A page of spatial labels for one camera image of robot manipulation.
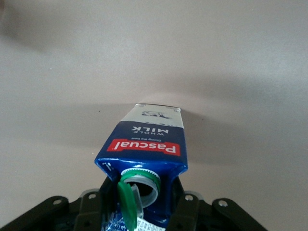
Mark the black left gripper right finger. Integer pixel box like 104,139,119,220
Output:
167,177,201,231

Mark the blue whole milk carton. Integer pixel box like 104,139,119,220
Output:
94,103,188,231

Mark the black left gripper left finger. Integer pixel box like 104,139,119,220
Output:
76,179,113,231

